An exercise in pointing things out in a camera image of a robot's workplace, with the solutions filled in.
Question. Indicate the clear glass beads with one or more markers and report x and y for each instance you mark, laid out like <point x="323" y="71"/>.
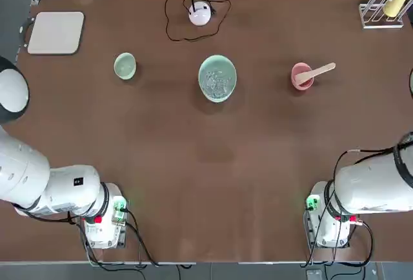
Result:
<point x="217" y="81"/>

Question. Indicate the small green bowl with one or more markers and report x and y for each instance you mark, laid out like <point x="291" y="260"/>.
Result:
<point x="124" y="67"/>

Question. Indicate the light wooden spoon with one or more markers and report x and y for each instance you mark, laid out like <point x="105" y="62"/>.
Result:
<point x="319" y="70"/>

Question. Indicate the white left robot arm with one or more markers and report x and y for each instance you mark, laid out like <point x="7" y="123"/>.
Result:
<point x="32" y="176"/>

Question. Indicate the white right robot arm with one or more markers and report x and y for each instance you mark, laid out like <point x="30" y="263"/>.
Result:
<point x="364" y="186"/>

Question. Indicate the large green bowl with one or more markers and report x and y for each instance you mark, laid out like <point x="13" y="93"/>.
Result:
<point x="206" y="93"/>

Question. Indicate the pink bowl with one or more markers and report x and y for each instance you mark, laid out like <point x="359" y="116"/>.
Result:
<point x="298" y="84"/>

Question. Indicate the white rounded tray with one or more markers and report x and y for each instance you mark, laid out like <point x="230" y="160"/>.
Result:
<point x="55" y="33"/>

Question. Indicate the grey floor socket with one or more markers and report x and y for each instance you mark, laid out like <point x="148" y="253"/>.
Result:
<point x="314" y="274"/>

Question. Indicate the yellow cup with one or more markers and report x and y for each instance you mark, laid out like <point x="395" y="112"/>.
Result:
<point x="395" y="4"/>

